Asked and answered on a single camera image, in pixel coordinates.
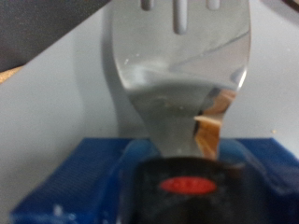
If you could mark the silver toaster oven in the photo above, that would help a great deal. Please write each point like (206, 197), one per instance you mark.
(46, 109)

